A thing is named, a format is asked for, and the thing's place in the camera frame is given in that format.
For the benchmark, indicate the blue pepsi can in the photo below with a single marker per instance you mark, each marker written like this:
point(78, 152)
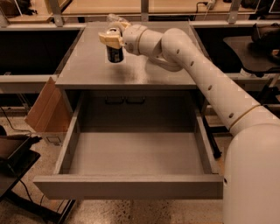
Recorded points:
point(114, 55)

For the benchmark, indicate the grey counter cabinet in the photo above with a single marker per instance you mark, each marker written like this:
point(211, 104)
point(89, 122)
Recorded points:
point(134, 87)

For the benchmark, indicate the clear plastic water bottle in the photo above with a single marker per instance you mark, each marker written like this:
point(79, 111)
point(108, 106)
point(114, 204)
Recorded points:
point(115, 19)

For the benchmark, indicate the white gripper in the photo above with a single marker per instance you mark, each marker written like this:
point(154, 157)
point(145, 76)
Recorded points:
point(132, 37)

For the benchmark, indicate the brown cardboard box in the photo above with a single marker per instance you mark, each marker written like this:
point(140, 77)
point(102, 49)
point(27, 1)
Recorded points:
point(49, 116)

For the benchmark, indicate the open grey top drawer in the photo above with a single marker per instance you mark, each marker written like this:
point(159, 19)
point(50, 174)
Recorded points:
point(135, 146)

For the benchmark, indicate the black stand left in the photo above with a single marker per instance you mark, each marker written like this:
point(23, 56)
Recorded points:
point(16, 159)

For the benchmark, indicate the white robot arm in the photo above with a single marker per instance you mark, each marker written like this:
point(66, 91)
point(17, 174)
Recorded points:
point(251, 185)

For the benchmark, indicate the black office chair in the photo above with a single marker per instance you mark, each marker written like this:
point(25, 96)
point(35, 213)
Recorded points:
point(258, 52)

